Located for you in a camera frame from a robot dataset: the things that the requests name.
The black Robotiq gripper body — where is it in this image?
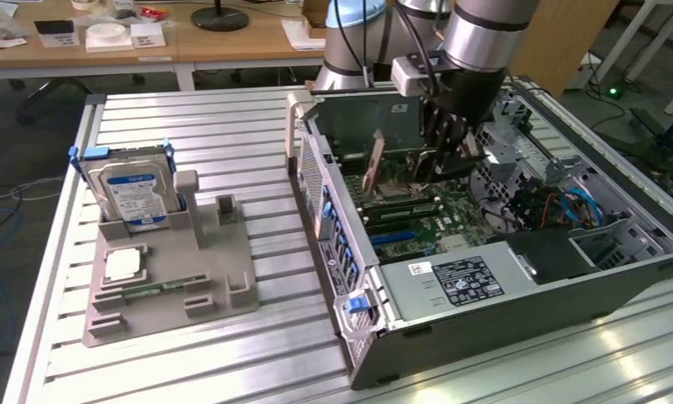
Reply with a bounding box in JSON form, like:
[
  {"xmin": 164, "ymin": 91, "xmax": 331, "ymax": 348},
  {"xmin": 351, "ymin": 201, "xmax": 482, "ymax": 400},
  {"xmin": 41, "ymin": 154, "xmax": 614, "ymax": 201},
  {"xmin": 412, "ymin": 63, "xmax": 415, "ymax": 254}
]
[{"xmin": 419, "ymin": 66, "xmax": 511, "ymax": 127}]

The graphics card with metal bracket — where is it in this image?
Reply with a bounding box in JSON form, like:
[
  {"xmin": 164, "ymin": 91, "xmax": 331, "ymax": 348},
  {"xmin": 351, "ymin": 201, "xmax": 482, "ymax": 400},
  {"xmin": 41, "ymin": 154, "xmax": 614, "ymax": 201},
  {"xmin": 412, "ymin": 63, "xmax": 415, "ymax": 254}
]
[{"xmin": 362, "ymin": 127, "xmax": 479, "ymax": 199}]

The metal disk bay cage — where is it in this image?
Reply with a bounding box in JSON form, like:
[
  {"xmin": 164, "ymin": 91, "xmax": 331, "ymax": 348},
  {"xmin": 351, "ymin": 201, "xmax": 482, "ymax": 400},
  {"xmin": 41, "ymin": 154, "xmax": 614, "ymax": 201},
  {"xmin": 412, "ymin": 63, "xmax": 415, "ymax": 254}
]
[{"xmin": 464, "ymin": 120, "xmax": 558, "ymax": 204}]

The green motherboard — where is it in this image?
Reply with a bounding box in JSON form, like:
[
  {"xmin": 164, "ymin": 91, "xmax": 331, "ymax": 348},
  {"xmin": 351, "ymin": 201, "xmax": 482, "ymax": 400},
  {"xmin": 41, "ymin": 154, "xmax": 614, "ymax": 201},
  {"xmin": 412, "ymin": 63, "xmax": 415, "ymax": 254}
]
[{"xmin": 331, "ymin": 146, "xmax": 514, "ymax": 267}]

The CPU socket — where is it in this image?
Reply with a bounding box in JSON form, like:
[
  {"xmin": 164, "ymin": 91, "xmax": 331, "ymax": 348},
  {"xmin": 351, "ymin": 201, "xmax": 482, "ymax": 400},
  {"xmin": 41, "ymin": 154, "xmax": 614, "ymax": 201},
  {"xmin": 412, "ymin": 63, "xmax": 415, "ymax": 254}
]
[{"xmin": 374, "ymin": 183, "xmax": 415, "ymax": 204}]

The installed black RAM stick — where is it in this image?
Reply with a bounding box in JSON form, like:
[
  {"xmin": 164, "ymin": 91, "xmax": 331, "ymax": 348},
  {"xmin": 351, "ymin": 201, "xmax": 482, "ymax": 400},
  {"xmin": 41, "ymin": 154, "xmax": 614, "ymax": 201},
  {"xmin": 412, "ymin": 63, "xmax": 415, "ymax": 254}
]
[
  {"xmin": 374, "ymin": 206, "xmax": 443, "ymax": 225},
  {"xmin": 360, "ymin": 199, "xmax": 436, "ymax": 215}
]

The wooden cabinet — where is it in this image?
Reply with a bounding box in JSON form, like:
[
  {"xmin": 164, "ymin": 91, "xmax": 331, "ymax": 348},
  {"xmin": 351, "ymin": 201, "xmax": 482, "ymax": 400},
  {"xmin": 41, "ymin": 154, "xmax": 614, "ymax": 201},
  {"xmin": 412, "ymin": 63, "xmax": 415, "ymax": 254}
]
[{"xmin": 507, "ymin": 0, "xmax": 622, "ymax": 97}]

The blue expansion slot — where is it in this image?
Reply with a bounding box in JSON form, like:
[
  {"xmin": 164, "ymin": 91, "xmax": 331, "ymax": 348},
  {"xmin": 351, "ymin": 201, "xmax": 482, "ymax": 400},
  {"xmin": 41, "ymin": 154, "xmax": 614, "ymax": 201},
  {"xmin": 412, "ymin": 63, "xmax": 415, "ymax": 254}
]
[{"xmin": 368, "ymin": 229, "xmax": 420, "ymax": 248}]

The white paper stack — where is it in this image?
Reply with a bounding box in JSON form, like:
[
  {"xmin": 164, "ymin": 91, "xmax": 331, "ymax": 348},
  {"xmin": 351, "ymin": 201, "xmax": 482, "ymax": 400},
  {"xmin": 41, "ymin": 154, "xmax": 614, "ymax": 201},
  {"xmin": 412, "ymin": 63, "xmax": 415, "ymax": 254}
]
[{"xmin": 280, "ymin": 18, "xmax": 330, "ymax": 52}]

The grey power supply unit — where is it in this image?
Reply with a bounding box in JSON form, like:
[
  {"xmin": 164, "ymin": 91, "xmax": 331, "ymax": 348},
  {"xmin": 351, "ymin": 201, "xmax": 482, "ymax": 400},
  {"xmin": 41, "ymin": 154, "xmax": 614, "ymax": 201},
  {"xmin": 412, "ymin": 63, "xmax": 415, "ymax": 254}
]
[{"xmin": 378, "ymin": 241, "xmax": 538, "ymax": 326}]

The open black PC case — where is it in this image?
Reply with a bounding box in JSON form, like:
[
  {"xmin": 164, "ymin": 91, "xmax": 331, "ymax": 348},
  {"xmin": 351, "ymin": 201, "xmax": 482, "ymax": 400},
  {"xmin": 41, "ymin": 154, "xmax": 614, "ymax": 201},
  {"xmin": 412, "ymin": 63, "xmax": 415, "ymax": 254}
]
[{"xmin": 286, "ymin": 75, "xmax": 673, "ymax": 391}]

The wooden desk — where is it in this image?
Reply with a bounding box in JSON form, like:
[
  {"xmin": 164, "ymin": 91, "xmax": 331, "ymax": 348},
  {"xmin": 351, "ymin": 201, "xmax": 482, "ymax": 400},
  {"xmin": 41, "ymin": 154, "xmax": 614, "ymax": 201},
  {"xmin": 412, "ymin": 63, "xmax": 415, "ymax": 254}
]
[{"xmin": 0, "ymin": 0, "xmax": 338, "ymax": 82}]

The black round lamp base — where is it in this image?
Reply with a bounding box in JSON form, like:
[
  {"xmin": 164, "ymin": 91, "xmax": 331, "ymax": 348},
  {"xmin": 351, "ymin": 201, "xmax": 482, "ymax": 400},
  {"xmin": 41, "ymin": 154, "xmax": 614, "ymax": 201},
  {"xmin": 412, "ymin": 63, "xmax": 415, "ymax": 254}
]
[{"xmin": 189, "ymin": 0, "xmax": 252, "ymax": 32}]

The hard disk in blue caddy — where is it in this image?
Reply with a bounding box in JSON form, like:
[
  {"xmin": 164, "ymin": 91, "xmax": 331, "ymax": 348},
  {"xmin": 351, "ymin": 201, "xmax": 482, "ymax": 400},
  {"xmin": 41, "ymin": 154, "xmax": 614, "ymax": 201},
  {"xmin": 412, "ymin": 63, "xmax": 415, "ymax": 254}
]
[{"xmin": 68, "ymin": 137, "xmax": 184, "ymax": 233}]

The plain white labelled box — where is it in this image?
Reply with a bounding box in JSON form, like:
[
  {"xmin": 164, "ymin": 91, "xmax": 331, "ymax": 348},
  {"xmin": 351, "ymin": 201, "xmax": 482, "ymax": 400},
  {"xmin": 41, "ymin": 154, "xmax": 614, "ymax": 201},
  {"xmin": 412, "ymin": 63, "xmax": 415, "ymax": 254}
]
[{"xmin": 129, "ymin": 22, "xmax": 167, "ymax": 50}]

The grey parts rack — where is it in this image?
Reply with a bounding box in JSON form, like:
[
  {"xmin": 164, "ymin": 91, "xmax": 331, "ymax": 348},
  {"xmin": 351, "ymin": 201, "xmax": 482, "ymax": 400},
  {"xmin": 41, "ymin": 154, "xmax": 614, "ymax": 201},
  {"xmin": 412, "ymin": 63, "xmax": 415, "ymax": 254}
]
[{"xmin": 81, "ymin": 167, "xmax": 263, "ymax": 348}]

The green RAM stick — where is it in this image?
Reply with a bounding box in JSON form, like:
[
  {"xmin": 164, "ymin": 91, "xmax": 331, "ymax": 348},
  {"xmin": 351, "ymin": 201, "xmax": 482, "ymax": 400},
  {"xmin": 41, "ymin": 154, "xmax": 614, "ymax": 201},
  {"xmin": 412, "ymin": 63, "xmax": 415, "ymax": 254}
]
[{"xmin": 120, "ymin": 277, "xmax": 196, "ymax": 296}]

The white box with tape roll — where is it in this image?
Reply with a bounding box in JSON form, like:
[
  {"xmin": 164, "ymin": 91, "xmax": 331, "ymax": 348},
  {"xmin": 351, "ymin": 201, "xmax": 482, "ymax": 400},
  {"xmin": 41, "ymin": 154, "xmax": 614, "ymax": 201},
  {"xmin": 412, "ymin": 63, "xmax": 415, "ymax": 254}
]
[{"xmin": 84, "ymin": 22, "xmax": 136, "ymax": 54}]

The silver CPU chip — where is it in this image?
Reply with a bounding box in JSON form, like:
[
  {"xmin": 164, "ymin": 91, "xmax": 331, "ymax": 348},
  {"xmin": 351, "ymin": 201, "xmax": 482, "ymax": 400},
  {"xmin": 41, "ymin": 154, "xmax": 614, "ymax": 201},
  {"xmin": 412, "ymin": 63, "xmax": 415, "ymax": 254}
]
[{"xmin": 103, "ymin": 247, "xmax": 145, "ymax": 282}]

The black chair base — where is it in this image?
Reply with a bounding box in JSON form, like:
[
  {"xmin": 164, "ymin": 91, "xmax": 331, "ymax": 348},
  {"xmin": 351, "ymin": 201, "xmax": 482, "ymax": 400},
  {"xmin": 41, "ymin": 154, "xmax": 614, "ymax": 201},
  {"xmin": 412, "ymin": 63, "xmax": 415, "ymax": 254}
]
[{"xmin": 9, "ymin": 77, "xmax": 147, "ymax": 125}]

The white box with black lid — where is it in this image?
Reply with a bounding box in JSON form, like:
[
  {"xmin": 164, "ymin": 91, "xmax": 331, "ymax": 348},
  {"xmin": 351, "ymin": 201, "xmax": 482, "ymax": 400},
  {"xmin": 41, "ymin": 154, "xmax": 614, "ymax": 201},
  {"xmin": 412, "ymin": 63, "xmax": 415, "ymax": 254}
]
[{"xmin": 32, "ymin": 19, "xmax": 81, "ymax": 49}]

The clear plastic bag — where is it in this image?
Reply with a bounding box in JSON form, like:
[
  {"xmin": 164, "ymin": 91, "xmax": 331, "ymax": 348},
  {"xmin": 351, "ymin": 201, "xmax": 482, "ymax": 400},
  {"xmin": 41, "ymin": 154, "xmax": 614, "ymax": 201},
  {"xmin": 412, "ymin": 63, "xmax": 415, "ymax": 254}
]
[{"xmin": 0, "ymin": 1, "xmax": 33, "ymax": 40}]

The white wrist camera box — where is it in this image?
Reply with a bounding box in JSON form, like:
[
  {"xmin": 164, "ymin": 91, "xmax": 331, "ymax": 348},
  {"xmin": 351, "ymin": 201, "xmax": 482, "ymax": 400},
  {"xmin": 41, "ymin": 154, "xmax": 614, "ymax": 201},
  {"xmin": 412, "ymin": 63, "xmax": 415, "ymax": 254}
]
[{"xmin": 391, "ymin": 51, "xmax": 447, "ymax": 98}]

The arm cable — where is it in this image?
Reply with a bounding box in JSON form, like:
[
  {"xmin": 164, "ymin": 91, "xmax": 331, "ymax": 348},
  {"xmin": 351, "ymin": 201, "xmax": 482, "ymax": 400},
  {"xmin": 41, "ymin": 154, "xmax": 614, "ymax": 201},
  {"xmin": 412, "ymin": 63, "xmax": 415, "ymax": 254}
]
[{"xmin": 332, "ymin": 0, "xmax": 448, "ymax": 92}]

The red wire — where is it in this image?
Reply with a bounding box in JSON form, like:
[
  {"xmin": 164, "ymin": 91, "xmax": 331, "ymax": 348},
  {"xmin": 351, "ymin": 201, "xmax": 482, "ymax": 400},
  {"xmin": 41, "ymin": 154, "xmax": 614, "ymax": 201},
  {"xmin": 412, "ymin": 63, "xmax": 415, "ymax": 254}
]
[{"xmin": 540, "ymin": 194, "xmax": 558, "ymax": 229}]

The blue data wire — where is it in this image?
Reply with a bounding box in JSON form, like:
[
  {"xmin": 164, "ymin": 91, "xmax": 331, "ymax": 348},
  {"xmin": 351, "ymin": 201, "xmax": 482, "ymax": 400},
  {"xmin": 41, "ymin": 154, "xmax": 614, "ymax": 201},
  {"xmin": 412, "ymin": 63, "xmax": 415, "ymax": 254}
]
[{"xmin": 559, "ymin": 186, "xmax": 606, "ymax": 231}]

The white table leg frame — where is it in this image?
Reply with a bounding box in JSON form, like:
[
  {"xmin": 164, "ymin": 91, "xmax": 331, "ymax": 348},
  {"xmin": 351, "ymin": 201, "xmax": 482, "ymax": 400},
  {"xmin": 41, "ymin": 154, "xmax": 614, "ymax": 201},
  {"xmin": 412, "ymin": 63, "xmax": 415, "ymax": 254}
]
[{"xmin": 592, "ymin": 0, "xmax": 673, "ymax": 115}]

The blue floor cable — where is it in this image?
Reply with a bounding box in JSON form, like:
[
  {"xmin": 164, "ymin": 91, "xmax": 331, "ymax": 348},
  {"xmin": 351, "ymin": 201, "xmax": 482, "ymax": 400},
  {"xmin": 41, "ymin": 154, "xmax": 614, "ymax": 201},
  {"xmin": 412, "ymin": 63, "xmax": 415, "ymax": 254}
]
[{"xmin": 0, "ymin": 176, "xmax": 25, "ymax": 365}]

